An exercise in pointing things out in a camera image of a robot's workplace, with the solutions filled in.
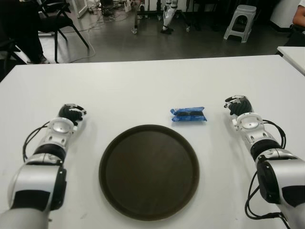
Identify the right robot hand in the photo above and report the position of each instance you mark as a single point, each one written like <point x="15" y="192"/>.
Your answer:
<point x="240" y="107"/>

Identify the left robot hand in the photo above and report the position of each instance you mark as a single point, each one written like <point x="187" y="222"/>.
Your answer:
<point x="69" y="112"/>

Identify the blue Oreo cookie packet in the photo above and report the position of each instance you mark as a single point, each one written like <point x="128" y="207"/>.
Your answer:
<point x="188" y="114"/>

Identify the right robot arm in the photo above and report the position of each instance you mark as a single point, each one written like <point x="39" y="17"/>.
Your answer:
<point x="274" y="171"/>

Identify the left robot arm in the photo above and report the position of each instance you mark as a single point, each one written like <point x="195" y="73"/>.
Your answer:
<point x="38" y="179"/>

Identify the white side table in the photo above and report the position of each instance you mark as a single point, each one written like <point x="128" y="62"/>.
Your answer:
<point x="294" y="56"/>

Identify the standing person in black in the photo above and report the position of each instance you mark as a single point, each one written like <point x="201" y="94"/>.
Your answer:
<point x="26" y="35"/>

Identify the black bag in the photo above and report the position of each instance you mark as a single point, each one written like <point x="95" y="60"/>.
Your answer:
<point x="295" y="35"/>

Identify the black folding chair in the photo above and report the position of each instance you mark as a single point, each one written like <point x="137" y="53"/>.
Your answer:
<point x="57" y="22"/>

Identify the grey plastic stool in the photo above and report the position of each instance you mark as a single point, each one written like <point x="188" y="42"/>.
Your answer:
<point x="243" y="12"/>

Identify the round dark brown tray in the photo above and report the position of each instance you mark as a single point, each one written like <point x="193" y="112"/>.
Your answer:
<point x="149" y="171"/>

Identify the white framed board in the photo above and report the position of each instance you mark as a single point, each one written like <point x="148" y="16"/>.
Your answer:
<point x="82" y="10"/>

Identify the seated person in white shirt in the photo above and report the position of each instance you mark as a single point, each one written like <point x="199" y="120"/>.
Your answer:
<point x="300" y="16"/>

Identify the white humanoid robot leg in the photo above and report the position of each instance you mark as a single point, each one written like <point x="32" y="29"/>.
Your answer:
<point x="168" y="14"/>

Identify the black wheeled metal frame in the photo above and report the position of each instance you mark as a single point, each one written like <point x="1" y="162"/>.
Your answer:
<point x="135" y="16"/>

